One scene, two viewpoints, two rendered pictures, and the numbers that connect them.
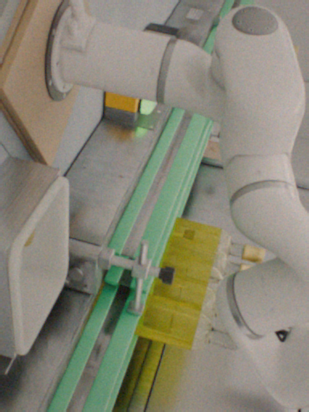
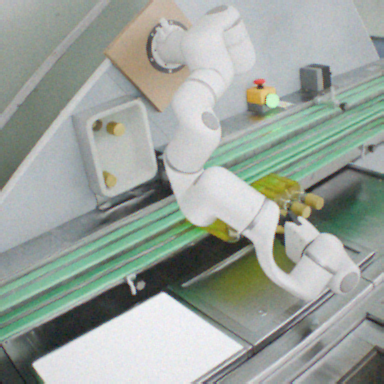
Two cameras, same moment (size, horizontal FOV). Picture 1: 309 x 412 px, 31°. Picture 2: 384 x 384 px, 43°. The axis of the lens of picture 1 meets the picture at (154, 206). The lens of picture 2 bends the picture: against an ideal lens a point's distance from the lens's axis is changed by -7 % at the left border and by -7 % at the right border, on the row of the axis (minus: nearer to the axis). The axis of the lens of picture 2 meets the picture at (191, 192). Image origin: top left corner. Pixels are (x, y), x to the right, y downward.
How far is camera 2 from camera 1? 92 cm
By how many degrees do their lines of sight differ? 41
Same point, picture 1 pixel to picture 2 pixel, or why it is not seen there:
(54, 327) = (143, 201)
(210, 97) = not seen: hidden behind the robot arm
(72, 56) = (161, 45)
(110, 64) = (173, 46)
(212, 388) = (247, 280)
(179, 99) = not seen: hidden behind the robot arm
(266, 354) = (182, 184)
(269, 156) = (200, 69)
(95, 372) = (149, 225)
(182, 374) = (234, 270)
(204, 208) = (341, 197)
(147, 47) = not seen: hidden behind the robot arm
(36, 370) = (119, 214)
